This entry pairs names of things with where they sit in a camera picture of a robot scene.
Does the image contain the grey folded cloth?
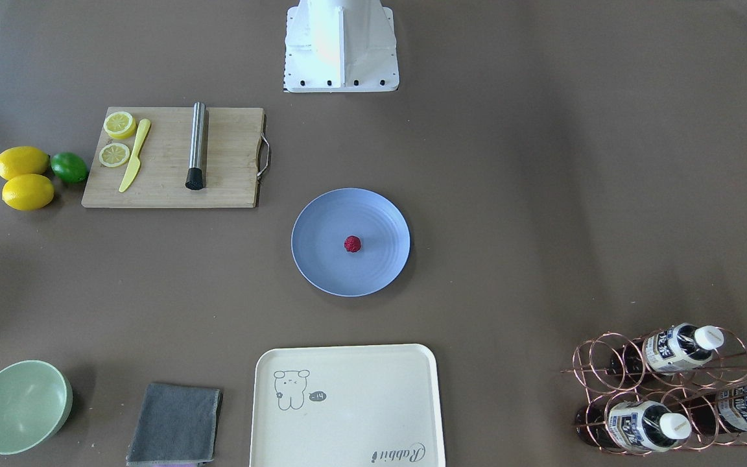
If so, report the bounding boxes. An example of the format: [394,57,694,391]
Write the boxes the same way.
[126,383,222,466]

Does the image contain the steel muddler black tip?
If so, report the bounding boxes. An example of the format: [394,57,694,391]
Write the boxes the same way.
[185,101,208,190]

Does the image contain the wooden cutting board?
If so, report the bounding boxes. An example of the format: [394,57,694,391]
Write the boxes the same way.
[81,107,267,209]

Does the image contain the copper wire bottle rack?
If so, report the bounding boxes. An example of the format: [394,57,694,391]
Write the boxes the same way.
[570,323,747,456]

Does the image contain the blue round plate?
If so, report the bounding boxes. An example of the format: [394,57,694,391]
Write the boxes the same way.
[290,188,411,296]

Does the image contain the lemon half upper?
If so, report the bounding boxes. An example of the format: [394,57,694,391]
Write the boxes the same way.
[102,110,137,139]

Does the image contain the yellow plastic knife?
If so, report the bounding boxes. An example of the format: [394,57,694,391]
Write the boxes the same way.
[118,119,151,193]

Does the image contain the green bowl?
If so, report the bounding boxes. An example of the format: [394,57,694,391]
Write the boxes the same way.
[0,360,73,455]

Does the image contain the yellow lemon upper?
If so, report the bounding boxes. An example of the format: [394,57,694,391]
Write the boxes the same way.
[0,146,50,180]

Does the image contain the lemon slice lower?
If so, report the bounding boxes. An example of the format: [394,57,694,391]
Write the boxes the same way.
[98,142,131,168]

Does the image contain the green lime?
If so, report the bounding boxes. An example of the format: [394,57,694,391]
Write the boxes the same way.
[49,152,89,184]

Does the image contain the cream rabbit tray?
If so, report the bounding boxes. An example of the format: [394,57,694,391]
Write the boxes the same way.
[250,343,447,466]

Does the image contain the yellow lemon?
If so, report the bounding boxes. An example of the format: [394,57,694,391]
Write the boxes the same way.
[2,174,54,211]
[0,146,50,180]

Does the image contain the yellow lemon lower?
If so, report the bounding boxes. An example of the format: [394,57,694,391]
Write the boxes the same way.
[2,174,54,211]

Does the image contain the bottle top in rack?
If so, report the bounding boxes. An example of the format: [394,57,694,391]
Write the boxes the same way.
[606,323,724,383]

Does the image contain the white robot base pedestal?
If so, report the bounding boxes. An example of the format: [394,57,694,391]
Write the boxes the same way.
[283,1,400,93]

